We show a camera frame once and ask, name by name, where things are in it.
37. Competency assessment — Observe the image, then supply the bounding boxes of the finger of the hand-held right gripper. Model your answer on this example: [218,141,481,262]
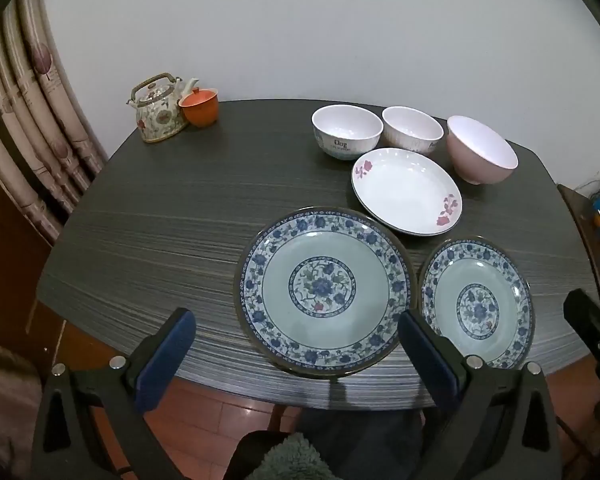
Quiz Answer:
[563,287,600,376]

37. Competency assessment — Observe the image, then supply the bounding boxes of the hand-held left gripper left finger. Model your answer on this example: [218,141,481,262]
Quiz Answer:
[30,307,197,480]

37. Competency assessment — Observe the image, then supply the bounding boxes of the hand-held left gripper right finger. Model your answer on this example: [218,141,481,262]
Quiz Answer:
[397,310,563,480]

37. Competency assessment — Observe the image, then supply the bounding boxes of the small blue floral plate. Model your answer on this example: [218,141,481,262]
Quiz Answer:
[418,238,536,371]

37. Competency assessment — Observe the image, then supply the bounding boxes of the large blue floral plate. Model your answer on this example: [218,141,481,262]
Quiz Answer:
[234,205,412,378]

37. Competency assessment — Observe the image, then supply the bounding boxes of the white plate with pink flowers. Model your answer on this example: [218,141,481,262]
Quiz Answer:
[351,148,462,237]

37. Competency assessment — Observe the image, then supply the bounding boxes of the pink bowl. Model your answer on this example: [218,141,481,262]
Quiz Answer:
[446,115,519,186]

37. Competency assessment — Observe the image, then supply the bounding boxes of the white ribbed bowl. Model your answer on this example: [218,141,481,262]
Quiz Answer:
[382,106,445,153]

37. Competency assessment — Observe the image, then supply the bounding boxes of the white bowl with blue print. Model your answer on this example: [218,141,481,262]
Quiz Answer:
[311,105,384,160]

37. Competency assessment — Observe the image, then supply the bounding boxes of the person's dark trousers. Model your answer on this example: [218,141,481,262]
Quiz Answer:
[295,406,426,480]

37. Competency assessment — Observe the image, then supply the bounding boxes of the person's fuzzy green garment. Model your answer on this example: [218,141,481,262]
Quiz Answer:
[250,432,341,480]

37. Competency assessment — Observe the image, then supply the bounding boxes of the grey fabric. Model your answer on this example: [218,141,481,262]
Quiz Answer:
[0,337,43,466]

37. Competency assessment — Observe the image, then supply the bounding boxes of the floral ceramic teapot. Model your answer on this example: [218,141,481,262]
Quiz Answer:
[126,72,201,144]

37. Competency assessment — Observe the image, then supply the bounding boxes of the orange lidded cup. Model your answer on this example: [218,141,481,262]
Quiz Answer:
[178,87,220,128]

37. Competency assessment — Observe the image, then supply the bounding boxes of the beige patterned curtain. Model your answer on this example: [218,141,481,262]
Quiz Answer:
[0,0,108,246]

